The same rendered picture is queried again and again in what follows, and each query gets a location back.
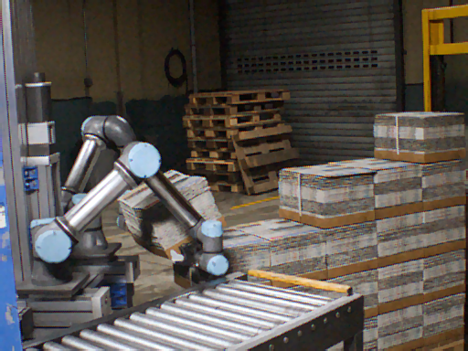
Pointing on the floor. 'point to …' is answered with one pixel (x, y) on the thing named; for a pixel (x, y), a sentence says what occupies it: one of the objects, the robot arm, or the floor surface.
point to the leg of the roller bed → (354, 343)
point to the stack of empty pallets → (218, 133)
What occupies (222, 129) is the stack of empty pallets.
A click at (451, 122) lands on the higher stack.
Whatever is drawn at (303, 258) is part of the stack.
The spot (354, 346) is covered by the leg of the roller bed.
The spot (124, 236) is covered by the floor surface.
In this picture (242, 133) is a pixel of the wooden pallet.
